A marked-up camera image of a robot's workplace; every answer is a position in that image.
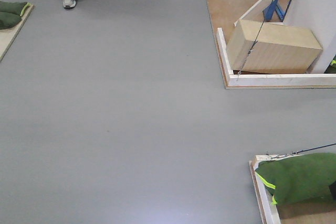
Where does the white wall panel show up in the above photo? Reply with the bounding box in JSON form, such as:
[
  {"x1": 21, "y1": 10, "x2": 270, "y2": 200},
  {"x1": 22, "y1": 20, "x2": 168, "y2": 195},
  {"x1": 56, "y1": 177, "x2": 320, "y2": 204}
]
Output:
[{"x1": 285, "y1": 0, "x2": 335, "y2": 73}]

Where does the light wooden block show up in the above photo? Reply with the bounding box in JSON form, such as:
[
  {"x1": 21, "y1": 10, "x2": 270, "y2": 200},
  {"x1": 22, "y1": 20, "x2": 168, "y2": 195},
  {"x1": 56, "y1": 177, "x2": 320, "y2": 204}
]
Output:
[{"x1": 226, "y1": 19, "x2": 322, "y2": 74}]

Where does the dark tension cable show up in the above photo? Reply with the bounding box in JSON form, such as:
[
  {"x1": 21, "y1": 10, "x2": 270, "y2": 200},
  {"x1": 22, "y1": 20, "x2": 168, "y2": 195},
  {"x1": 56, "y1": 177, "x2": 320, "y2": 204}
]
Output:
[{"x1": 236, "y1": 0, "x2": 283, "y2": 81}]

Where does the wooden base board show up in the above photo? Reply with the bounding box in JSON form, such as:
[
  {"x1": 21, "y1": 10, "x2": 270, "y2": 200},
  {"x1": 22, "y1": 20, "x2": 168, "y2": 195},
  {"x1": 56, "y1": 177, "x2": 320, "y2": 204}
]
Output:
[{"x1": 1, "y1": 3, "x2": 35, "y2": 61}]

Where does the white frame lower right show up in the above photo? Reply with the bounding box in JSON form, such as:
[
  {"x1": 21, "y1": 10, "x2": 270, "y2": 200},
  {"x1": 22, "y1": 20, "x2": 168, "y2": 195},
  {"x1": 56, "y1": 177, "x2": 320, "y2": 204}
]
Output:
[{"x1": 249, "y1": 155, "x2": 281, "y2": 224}]

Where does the green sandbag lower right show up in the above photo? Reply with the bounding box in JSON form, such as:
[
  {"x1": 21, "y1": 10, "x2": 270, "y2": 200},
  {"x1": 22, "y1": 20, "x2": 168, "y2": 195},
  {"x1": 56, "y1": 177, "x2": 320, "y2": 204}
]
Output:
[{"x1": 255, "y1": 153, "x2": 335, "y2": 206}]

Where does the white base frame rail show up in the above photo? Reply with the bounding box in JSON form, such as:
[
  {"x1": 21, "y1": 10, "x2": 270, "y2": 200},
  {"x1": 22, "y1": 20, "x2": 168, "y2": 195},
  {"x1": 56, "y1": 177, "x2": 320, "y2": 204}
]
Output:
[{"x1": 216, "y1": 28, "x2": 335, "y2": 89}]

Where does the blue tension cable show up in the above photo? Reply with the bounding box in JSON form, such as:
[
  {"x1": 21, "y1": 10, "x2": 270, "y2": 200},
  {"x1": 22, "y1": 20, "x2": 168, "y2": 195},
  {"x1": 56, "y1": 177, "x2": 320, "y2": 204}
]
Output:
[{"x1": 265, "y1": 143, "x2": 336, "y2": 159}]

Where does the plywood door platform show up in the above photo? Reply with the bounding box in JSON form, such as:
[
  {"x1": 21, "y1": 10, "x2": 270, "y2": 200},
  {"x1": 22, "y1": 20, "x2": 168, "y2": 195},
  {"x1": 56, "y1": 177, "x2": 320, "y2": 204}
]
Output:
[{"x1": 201, "y1": 0, "x2": 336, "y2": 90}]

